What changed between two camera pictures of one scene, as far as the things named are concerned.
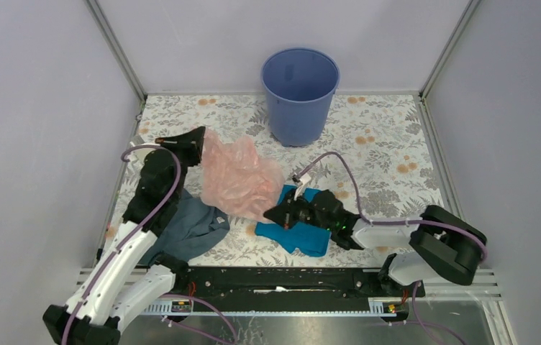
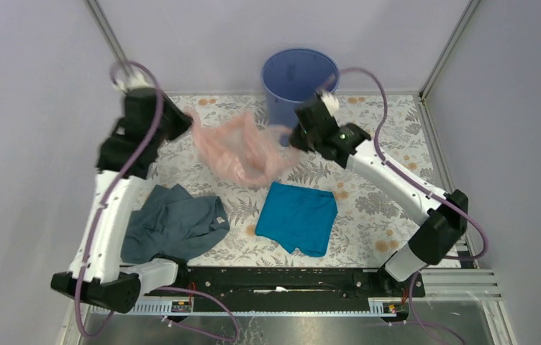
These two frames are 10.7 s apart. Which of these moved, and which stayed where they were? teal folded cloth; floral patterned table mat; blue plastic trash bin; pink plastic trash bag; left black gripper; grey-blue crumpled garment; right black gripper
Moved: right black gripper; left black gripper; pink plastic trash bag
Stayed: grey-blue crumpled garment; floral patterned table mat; teal folded cloth; blue plastic trash bin
